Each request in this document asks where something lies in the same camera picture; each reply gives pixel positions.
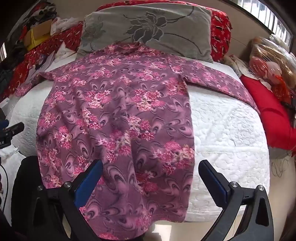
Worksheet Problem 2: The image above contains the black cloth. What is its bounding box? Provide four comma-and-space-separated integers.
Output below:
10, 156, 47, 232

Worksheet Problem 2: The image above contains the purple floral shirt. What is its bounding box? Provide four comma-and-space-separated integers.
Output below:
16, 43, 260, 241

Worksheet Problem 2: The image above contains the pale floral cloth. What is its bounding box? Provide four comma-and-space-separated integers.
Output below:
223, 54, 250, 77

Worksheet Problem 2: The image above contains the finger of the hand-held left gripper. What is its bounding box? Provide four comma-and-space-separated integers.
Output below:
6, 122, 25, 139

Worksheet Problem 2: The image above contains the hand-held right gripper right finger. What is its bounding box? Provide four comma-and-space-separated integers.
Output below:
198, 159, 275, 241

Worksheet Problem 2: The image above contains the red patterned blanket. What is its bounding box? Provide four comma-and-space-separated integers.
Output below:
0, 0, 232, 102

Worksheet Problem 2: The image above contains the window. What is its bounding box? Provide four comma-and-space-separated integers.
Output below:
247, 0, 294, 44

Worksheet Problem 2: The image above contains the white printed paper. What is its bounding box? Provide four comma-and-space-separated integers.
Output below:
28, 43, 77, 79

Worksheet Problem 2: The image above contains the red cushion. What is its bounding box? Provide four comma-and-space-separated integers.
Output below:
240, 75, 296, 151

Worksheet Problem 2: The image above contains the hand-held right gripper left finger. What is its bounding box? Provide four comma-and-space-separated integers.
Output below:
35, 159, 104, 241

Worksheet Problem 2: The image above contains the grey floral pillow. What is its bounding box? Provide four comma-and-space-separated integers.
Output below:
76, 4, 213, 63

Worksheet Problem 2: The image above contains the plastic wrapped plush toy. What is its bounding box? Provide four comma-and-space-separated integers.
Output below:
248, 37, 296, 102

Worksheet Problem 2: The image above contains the white quilted bedspread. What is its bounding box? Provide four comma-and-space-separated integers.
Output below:
9, 50, 271, 223

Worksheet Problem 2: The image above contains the white plastic bag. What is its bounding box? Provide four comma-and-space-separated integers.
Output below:
50, 17, 84, 35

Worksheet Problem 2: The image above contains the pile of dark clothes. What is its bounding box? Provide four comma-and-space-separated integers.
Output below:
14, 0, 58, 30

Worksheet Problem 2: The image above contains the cardboard box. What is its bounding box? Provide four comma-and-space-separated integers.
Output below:
24, 20, 52, 51

